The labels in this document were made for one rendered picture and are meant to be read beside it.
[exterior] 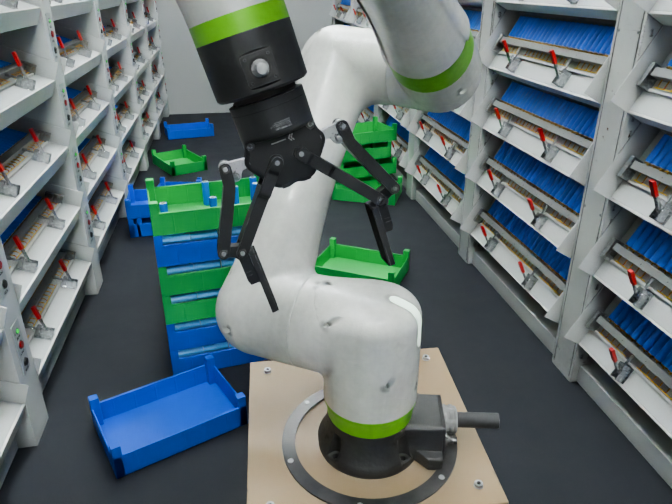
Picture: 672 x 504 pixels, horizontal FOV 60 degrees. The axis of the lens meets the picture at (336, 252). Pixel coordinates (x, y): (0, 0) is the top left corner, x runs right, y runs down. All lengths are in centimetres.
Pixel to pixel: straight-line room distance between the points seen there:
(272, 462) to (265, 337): 19
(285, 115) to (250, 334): 33
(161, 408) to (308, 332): 82
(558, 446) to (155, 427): 91
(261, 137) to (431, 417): 47
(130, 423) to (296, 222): 81
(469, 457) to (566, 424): 65
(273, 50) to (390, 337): 36
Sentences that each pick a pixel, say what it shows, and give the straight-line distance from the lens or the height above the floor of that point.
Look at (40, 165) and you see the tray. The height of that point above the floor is 50.
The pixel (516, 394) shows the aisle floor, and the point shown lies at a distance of 156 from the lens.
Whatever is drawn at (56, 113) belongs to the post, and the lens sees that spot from 188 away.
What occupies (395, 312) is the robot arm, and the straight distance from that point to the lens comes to 72.
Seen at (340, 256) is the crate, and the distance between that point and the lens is 216.
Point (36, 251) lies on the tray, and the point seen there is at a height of 32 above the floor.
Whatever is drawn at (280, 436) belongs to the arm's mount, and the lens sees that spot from 90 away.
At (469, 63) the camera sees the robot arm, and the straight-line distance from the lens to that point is 84.
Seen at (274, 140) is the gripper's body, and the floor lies 79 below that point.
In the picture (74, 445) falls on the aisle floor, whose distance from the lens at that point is 148.
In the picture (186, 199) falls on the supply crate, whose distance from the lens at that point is 159.
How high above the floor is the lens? 94
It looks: 25 degrees down
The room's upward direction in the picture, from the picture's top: straight up
